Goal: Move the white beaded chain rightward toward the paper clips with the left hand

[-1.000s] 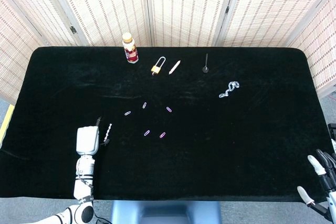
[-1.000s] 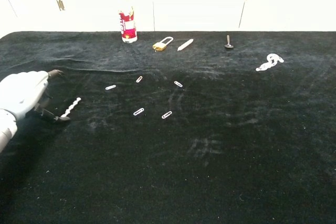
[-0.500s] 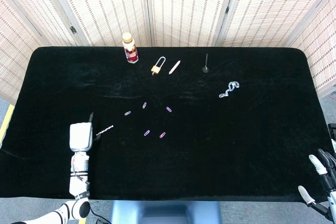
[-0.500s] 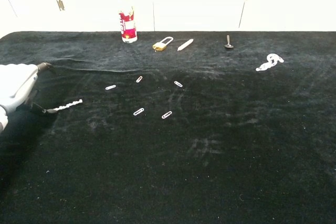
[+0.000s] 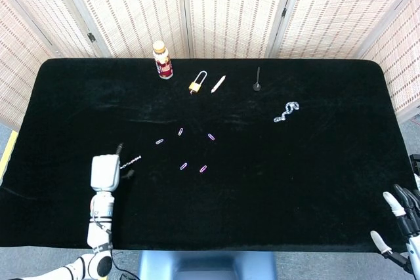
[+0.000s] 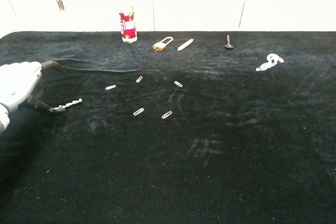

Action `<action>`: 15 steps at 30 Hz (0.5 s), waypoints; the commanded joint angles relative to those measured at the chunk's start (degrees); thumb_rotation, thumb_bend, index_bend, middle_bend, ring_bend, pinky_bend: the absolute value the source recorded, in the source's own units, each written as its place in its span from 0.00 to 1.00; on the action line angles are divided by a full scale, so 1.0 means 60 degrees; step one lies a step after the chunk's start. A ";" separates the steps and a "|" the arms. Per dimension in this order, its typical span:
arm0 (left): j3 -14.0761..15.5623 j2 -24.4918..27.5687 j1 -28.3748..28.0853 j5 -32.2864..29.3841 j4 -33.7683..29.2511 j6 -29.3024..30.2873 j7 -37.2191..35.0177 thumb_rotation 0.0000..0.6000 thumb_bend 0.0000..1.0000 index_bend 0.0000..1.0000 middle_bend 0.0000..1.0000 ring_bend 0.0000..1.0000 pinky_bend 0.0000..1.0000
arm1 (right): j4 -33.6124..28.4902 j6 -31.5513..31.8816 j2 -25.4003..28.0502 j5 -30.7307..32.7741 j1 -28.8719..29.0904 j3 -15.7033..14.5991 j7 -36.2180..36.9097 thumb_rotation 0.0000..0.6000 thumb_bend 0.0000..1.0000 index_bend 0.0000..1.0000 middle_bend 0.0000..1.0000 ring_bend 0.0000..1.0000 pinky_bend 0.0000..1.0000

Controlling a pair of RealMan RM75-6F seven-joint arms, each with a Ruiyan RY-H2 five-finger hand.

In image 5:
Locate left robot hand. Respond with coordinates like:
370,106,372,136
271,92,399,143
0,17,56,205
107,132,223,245
91,142,136,192

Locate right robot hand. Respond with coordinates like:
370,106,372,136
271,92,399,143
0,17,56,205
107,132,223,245
370,183,420,275

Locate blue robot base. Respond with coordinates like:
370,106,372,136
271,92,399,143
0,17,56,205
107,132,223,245
137,250,278,280

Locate yellow floor tape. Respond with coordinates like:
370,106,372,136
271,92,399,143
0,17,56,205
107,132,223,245
0,130,19,181

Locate red labelled drink bottle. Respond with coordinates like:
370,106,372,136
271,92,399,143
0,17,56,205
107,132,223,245
152,40,175,80

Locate brass padlock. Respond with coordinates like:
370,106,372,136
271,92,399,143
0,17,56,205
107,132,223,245
188,70,208,94

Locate woven folding screen panel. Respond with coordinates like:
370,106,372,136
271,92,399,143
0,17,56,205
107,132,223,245
356,0,420,124
0,0,110,60
0,0,56,131
268,0,420,61
54,0,192,60
178,0,300,60

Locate white pen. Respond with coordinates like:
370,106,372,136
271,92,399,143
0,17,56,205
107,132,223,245
210,75,227,94

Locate black velvet table cloth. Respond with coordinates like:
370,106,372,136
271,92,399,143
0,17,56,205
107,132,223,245
0,58,415,251

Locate small black spoon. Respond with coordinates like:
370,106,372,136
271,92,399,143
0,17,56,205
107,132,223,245
252,66,263,92

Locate black cable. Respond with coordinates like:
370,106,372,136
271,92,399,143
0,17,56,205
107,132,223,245
110,249,140,280

